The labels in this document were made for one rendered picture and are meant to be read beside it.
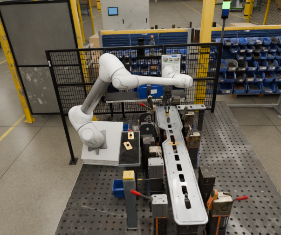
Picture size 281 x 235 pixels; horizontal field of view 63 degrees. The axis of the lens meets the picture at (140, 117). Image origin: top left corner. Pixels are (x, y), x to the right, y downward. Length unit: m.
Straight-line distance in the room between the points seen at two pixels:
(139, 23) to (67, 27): 4.91
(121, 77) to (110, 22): 7.01
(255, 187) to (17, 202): 2.50
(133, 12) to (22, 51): 4.99
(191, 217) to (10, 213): 2.18
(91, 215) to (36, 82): 2.94
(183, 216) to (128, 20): 7.58
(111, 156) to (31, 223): 1.21
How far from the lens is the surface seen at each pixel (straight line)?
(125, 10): 8.42
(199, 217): 1.39
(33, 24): 3.98
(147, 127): 1.76
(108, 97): 2.61
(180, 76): 1.93
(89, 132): 1.89
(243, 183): 2.06
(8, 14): 4.15
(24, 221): 2.91
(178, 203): 1.42
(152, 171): 1.52
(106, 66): 1.65
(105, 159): 2.10
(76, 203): 1.90
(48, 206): 2.94
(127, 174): 1.36
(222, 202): 1.40
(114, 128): 2.12
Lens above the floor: 2.09
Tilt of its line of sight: 30 degrees down
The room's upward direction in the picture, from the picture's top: 3 degrees counter-clockwise
